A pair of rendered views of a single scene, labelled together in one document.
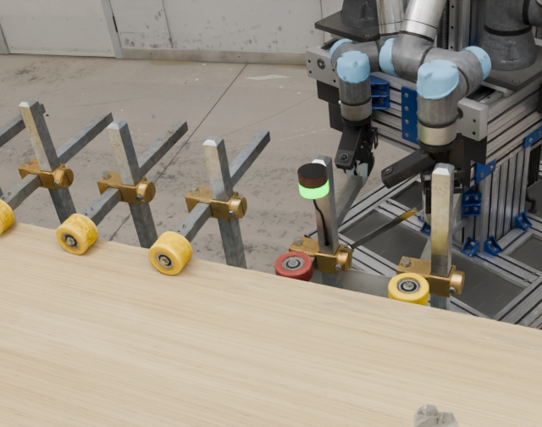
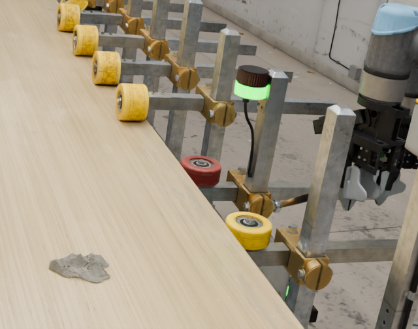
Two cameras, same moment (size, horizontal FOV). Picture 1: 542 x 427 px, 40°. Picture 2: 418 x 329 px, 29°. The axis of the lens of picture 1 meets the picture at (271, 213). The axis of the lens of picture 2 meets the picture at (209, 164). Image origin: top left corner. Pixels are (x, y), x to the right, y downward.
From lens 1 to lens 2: 1.05 m
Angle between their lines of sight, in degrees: 36
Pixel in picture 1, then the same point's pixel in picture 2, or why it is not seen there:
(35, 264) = (64, 73)
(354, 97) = not seen: hidden behind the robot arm
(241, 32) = not seen: outside the picture
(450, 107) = (389, 53)
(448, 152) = (381, 119)
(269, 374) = (57, 181)
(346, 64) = not seen: hidden behind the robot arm
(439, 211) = (321, 160)
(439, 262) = (305, 232)
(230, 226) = (209, 131)
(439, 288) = (294, 267)
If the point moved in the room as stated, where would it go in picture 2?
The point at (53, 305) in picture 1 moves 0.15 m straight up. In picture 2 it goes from (32, 88) to (36, 23)
